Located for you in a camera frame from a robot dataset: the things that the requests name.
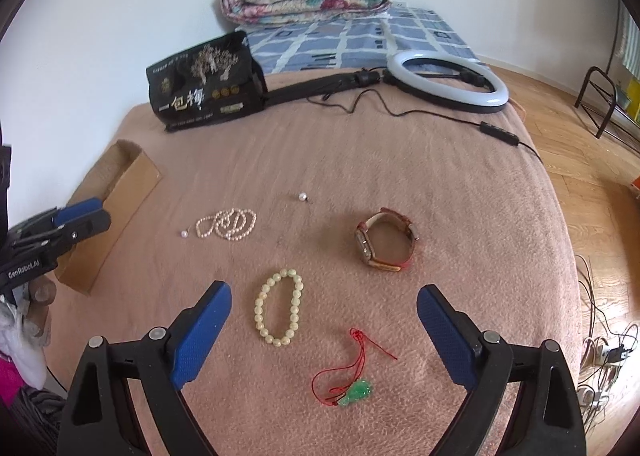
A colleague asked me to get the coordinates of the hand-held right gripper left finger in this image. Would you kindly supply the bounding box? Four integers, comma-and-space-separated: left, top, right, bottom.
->
56, 280, 233, 456

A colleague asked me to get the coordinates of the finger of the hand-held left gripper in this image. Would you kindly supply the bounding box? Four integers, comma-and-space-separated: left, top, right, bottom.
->
9, 198, 105, 239
9, 209, 112, 264

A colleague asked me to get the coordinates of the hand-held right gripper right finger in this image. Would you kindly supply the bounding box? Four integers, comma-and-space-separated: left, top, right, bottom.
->
416, 284, 587, 456

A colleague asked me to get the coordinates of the cream bead bracelet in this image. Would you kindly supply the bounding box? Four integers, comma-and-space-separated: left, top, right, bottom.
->
254, 269, 305, 348

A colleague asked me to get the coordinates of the pearl necklace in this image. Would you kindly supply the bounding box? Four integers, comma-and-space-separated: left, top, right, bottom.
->
195, 209, 258, 242

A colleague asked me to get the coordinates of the green jade pendant red cord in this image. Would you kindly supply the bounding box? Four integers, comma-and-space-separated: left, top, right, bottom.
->
312, 329, 399, 409

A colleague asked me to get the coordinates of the red strap wristwatch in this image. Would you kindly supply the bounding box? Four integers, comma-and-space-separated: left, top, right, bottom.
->
354, 207, 419, 271

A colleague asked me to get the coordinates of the person's left forearm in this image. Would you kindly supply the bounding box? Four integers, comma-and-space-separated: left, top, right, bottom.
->
0, 355, 27, 404

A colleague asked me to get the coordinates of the person's left hand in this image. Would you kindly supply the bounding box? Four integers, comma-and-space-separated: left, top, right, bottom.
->
21, 276, 57, 338

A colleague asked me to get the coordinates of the cardboard box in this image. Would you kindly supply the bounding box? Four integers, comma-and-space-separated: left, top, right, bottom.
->
54, 139, 164, 296

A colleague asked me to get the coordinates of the striped cloth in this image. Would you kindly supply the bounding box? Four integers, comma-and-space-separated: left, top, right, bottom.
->
0, 386, 67, 456

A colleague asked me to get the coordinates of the white power strip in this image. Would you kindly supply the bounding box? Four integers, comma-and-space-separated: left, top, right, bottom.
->
581, 336, 632, 368

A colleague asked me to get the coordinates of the pink fleece blanket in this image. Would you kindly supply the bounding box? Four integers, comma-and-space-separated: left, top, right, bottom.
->
44, 70, 587, 456

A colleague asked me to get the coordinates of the black snack bag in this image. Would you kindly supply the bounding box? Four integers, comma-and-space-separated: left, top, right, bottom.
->
146, 30, 269, 133

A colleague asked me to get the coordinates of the dark metal rack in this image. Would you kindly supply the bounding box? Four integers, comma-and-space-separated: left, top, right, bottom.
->
574, 66, 640, 155

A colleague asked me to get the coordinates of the blue plaid bed sheet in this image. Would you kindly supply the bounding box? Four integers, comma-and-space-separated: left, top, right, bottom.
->
235, 1, 482, 75

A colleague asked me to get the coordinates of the black cable remote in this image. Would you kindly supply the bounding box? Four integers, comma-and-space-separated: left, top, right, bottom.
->
478, 121, 521, 146

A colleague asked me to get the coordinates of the black ring light cable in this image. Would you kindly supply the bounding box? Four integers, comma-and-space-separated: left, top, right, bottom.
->
320, 85, 544, 160

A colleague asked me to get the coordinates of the white ring light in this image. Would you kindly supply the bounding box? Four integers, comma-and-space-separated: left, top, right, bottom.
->
383, 51, 510, 115

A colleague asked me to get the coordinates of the black ring light pole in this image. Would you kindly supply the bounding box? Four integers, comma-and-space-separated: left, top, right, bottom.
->
264, 67, 397, 105

